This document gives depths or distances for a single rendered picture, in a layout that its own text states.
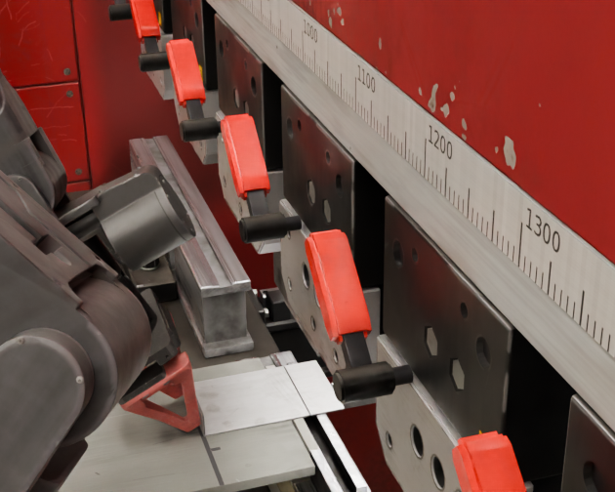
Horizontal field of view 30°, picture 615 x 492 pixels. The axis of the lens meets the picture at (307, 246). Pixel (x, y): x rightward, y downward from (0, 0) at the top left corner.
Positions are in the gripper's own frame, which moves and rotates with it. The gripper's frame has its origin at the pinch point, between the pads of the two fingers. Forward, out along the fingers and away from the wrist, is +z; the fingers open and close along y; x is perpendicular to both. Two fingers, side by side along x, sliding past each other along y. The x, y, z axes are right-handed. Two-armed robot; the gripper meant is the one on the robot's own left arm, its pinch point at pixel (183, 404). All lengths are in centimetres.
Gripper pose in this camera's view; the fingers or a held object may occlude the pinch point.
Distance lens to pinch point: 102.1
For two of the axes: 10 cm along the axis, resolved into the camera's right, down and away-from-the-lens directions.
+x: -8.4, 5.4, -0.2
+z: 4.6, 7.3, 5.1
